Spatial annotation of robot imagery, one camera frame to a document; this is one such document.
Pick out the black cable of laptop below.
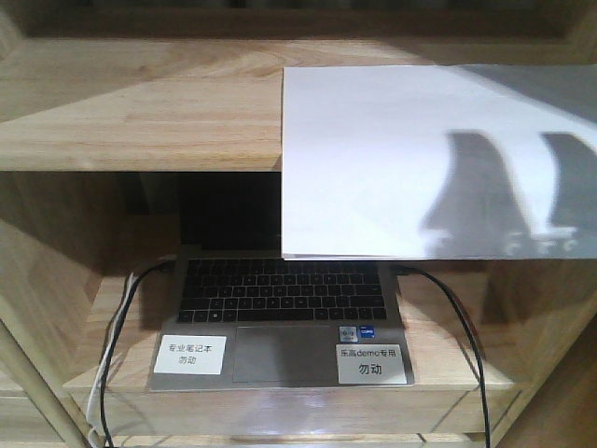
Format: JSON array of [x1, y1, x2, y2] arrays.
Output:
[[390, 264, 493, 448], [98, 260, 177, 448]]

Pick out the grey laptop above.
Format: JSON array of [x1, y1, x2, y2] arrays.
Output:
[[148, 172, 414, 391]]

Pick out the white paper sheets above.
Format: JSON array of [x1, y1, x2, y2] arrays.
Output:
[[282, 65, 596, 260]]

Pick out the white cable left of laptop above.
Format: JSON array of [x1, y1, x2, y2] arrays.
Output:
[[86, 254, 178, 448]]

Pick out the wooden shelf unit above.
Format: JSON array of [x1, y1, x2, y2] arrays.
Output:
[[1, 1, 596, 447]]

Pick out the white label sticker right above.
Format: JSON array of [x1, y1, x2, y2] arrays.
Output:
[[336, 343, 409, 385]]

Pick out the black cable left of laptop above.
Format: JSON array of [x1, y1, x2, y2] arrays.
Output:
[[98, 260, 177, 448]]

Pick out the white label sticker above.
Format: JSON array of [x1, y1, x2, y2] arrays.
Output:
[[153, 335, 227, 375], [336, 343, 409, 385]]

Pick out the black cable right of laptop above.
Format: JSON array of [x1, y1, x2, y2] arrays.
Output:
[[390, 264, 493, 448]]

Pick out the white label sticker left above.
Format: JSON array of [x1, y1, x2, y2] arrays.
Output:
[[153, 335, 227, 375]]

